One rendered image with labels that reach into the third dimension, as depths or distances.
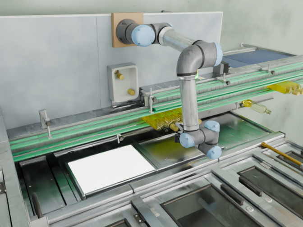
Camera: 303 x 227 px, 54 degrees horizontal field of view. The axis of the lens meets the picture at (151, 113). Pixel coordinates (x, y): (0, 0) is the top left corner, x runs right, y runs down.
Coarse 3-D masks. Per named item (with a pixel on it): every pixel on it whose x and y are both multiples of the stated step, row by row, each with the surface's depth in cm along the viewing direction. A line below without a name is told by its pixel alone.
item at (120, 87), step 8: (112, 72) 180; (120, 72) 190; (128, 72) 193; (136, 72) 188; (112, 80) 182; (120, 80) 192; (128, 80) 195; (136, 80) 190; (120, 88) 194; (128, 88) 197; (136, 88) 193; (120, 96) 194; (128, 96) 194; (136, 96) 194
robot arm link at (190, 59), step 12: (192, 48) 135; (180, 60) 136; (192, 60) 134; (180, 72) 136; (192, 72) 135; (180, 84) 139; (192, 84) 137; (192, 96) 138; (192, 108) 139; (192, 120) 140; (192, 132) 142; (192, 144) 142
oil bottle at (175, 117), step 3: (165, 111) 196; (168, 111) 195; (168, 114) 191; (171, 114) 191; (174, 114) 191; (171, 117) 187; (174, 117) 187; (177, 117) 187; (174, 120) 185; (177, 120) 186; (174, 123) 186
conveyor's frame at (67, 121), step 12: (276, 60) 260; (288, 60) 259; (300, 60) 260; (240, 72) 230; (156, 84) 207; (168, 84) 207; (108, 108) 194; (120, 108) 194; (132, 108) 194; (144, 108) 196; (60, 120) 179; (72, 120) 178; (84, 120) 178; (96, 120) 182; (12, 132) 166; (24, 132) 165; (36, 132) 166
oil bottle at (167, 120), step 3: (156, 114) 192; (159, 114) 191; (162, 114) 191; (165, 114) 191; (159, 117) 189; (162, 117) 187; (165, 117) 187; (168, 117) 187; (165, 120) 183; (168, 120) 184; (171, 120) 184; (165, 123) 183; (168, 123) 183; (165, 126) 184; (168, 126) 184
